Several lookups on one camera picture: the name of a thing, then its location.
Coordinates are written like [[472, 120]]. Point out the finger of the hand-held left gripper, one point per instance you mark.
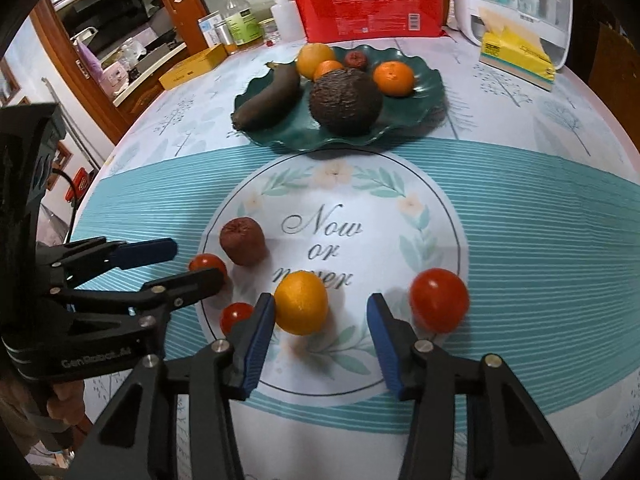
[[192, 282], [150, 252]]

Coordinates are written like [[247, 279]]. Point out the dark green scalloped plate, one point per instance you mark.
[[280, 132]]

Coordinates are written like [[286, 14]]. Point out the blackened banana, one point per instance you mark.
[[265, 100]]

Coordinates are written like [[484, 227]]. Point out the wooden picture frame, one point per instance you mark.
[[7, 82]]

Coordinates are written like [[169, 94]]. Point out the red cherry tomato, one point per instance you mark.
[[205, 261], [439, 300], [235, 315]]

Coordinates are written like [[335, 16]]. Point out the red disposable cup package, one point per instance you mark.
[[370, 5]]

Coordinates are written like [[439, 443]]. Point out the large yellow citrus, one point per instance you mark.
[[311, 56]]

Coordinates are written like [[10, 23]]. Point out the dark brown avocado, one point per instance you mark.
[[345, 102]]

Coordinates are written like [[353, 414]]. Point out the white plastic squeeze bottle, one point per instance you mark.
[[289, 22]]

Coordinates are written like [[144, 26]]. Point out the small orange mandarin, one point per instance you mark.
[[327, 70]]

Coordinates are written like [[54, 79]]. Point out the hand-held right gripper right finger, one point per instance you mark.
[[386, 347]]

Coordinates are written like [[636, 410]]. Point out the yellow tin box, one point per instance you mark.
[[192, 67]]

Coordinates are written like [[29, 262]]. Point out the round orange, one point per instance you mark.
[[394, 79]]

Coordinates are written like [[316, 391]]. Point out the white and blue carton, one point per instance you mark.
[[210, 27]]

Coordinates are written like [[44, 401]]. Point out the small glass jar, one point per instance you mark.
[[270, 30]]

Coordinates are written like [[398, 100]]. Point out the purple bag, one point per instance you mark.
[[90, 67]]

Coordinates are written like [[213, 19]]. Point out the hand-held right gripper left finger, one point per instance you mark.
[[257, 347]]

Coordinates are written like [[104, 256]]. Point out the person's left hand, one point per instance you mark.
[[67, 402]]

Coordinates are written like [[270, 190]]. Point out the small yellow-orange citrus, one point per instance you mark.
[[301, 302]]

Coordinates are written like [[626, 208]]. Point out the small metal can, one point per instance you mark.
[[226, 40]]

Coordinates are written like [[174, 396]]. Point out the green label glass bottle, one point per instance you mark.
[[242, 25]]

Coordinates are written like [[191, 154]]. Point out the white storage box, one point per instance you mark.
[[465, 10]]

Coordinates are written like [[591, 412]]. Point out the yellow tissue pack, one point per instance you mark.
[[520, 55]]

